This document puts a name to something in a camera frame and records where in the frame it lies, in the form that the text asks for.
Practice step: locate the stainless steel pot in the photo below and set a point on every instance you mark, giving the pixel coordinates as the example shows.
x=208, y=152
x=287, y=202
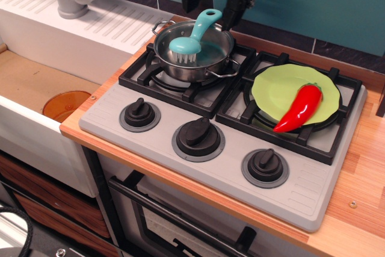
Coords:
x=212, y=62

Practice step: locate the orange sink drain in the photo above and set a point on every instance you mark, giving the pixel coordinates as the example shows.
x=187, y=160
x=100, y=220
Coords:
x=61, y=106

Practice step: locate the red toy chili pepper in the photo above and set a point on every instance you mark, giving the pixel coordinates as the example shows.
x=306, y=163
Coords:
x=303, y=107

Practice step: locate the teal wall cabinet right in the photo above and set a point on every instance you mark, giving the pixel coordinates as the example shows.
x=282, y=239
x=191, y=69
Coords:
x=355, y=24

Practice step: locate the black right stove knob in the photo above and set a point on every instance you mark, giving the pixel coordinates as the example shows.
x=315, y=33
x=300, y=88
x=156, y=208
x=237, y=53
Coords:
x=265, y=168

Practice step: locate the black stove knob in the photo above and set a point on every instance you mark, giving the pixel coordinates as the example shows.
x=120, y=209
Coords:
x=139, y=116
x=265, y=168
x=198, y=141

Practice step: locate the teal dish brush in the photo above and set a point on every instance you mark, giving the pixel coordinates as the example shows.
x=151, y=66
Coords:
x=185, y=49

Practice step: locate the white toy sink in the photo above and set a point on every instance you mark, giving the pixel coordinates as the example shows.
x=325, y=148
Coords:
x=43, y=55

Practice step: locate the wooden drawer fronts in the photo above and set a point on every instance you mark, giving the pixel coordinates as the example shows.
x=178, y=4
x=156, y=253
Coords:
x=57, y=206

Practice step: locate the light green plastic plate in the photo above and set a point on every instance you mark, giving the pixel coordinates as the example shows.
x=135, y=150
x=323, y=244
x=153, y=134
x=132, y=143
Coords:
x=276, y=88

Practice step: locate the black left stove knob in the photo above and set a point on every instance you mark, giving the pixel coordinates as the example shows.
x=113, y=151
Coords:
x=139, y=116

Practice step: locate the oven door with black handle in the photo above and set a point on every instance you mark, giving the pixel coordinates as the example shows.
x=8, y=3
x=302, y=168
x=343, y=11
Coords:
x=162, y=229

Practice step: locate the grey toy stove top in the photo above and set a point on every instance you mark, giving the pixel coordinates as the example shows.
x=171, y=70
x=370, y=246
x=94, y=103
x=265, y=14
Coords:
x=301, y=201

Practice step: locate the black middle stove knob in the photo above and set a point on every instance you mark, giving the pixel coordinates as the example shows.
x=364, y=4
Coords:
x=198, y=141

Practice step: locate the black burner grate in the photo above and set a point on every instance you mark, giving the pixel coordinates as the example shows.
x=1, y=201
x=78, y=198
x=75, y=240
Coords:
x=146, y=76
x=325, y=142

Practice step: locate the wooden countertop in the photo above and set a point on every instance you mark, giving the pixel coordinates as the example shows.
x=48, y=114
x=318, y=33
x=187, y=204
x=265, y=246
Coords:
x=354, y=220

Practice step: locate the black right burner grate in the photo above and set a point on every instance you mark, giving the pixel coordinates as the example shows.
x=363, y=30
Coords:
x=325, y=142

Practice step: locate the black left burner grate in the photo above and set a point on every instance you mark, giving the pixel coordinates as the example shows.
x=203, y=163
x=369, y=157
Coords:
x=146, y=76

